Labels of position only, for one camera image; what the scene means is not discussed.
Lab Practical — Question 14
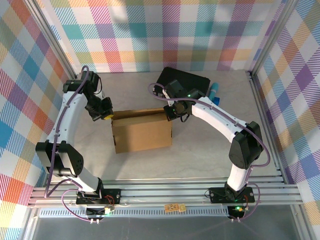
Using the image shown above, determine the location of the aluminium frame post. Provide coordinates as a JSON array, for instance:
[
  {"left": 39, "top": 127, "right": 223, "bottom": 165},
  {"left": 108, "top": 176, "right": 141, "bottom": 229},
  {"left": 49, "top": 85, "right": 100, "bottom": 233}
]
[
  {"left": 24, "top": 0, "right": 79, "bottom": 80},
  {"left": 249, "top": 0, "right": 299, "bottom": 76}
]

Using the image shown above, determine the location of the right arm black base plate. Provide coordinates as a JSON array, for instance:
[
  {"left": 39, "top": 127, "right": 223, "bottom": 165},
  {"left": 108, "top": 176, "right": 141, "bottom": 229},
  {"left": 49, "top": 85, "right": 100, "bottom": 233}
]
[{"left": 208, "top": 186, "right": 256, "bottom": 204}]

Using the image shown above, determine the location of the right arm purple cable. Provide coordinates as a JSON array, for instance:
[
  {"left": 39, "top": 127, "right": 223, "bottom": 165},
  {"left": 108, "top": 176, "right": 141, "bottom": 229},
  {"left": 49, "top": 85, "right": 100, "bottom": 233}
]
[{"left": 148, "top": 83, "right": 273, "bottom": 222}]

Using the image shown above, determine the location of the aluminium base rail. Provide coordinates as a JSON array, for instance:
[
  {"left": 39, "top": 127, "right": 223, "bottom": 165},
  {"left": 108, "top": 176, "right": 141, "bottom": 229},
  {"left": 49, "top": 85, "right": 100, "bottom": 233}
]
[{"left": 27, "top": 176, "right": 304, "bottom": 208}]

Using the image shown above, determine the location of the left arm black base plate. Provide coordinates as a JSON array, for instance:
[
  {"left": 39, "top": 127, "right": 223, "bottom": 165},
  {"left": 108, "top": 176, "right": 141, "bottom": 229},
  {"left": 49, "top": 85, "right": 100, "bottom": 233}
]
[{"left": 75, "top": 187, "right": 122, "bottom": 206}]

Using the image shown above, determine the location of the turquoise marker pen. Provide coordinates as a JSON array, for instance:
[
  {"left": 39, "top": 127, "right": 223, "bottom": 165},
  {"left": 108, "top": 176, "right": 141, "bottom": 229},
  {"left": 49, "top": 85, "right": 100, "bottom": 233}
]
[{"left": 208, "top": 82, "right": 221, "bottom": 100}]

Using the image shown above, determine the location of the slotted white cable duct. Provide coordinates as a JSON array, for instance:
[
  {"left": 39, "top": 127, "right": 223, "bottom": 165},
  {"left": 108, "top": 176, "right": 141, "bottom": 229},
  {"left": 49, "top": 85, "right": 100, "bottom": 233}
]
[{"left": 37, "top": 208, "right": 233, "bottom": 219}]

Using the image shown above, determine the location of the brown cardboard box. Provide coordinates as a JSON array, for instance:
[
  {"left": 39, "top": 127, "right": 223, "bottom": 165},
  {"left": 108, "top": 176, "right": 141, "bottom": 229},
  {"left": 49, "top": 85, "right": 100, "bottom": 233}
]
[{"left": 111, "top": 107, "right": 174, "bottom": 155}]

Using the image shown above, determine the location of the black rectangular case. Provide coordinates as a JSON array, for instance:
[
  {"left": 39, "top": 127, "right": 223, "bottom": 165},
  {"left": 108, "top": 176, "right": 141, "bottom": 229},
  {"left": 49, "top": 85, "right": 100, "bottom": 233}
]
[{"left": 156, "top": 66, "right": 211, "bottom": 99}]

